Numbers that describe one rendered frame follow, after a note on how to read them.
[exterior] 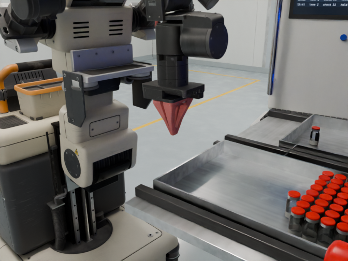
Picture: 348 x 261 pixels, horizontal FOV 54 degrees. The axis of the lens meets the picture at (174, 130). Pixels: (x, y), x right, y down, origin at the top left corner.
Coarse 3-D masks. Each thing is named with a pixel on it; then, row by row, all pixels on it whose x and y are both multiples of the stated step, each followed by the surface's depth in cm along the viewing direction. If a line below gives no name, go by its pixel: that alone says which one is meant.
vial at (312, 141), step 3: (312, 129) 89; (312, 132) 89; (315, 132) 88; (318, 132) 89; (312, 135) 89; (315, 135) 88; (318, 135) 89; (312, 138) 89; (315, 138) 89; (318, 138) 89; (309, 141) 90; (312, 141) 89; (315, 141) 89; (312, 144) 89; (315, 144) 89
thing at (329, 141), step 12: (312, 120) 103; (324, 120) 101; (336, 120) 99; (300, 132) 96; (324, 132) 98; (336, 132) 98; (288, 144) 83; (300, 144) 90; (324, 144) 90; (336, 144) 90; (324, 156) 78; (336, 156) 77
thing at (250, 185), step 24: (216, 144) 82; (240, 144) 82; (192, 168) 75; (216, 168) 77; (240, 168) 77; (264, 168) 77; (288, 168) 75; (312, 168) 72; (168, 192) 64; (192, 192) 68; (216, 192) 68; (240, 192) 68; (264, 192) 68; (240, 216) 55; (264, 216) 60; (288, 240) 50
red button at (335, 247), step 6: (330, 246) 33; (336, 246) 33; (342, 246) 33; (330, 252) 33; (336, 252) 32; (342, 252) 32; (324, 258) 33; (330, 258) 32; (336, 258) 32; (342, 258) 32
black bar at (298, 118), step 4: (268, 112) 112; (272, 112) 111; (276, 112) 111; (280, 112) 110; (284, 112) 110; (288, 112) 110; (272, 116) 112; (276, 116) 111; (280, 116) 110; (284, 116) 109; (288, 116) 108; (292, 116) 108; (296, 116) 107; (300, 116) 106; (304, 116) 106; (292, 120) 108; (296, 120) 107; (300, 120) 106; (304, 120) 106
